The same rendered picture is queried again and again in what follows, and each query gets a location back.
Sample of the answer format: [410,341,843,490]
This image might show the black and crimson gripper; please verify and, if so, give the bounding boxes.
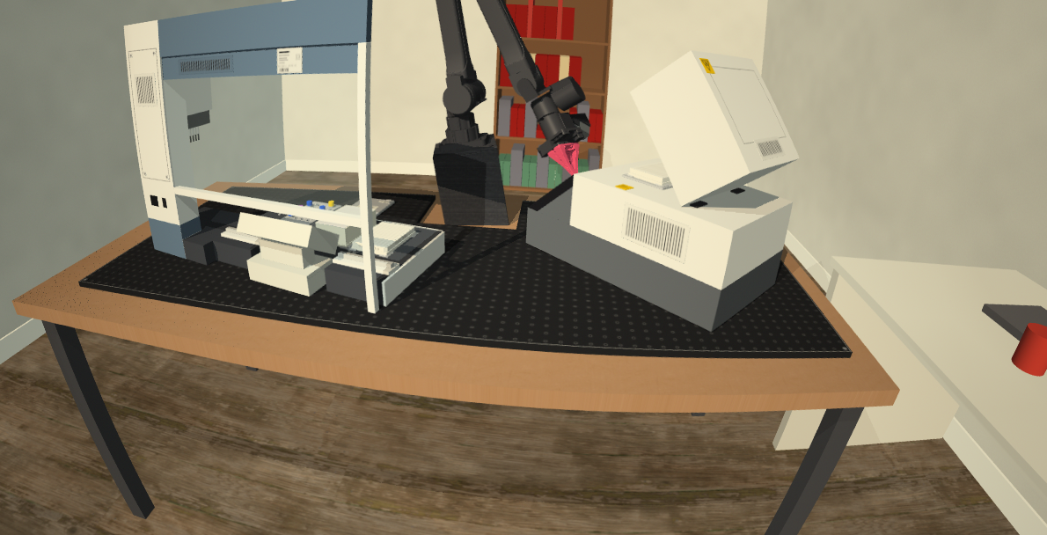
[537,112,584,175]

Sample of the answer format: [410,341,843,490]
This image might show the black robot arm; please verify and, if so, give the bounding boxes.
[436,0,591,152]

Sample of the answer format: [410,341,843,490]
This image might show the cream benchtop instrument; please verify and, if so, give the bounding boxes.
[526,50,799,332]

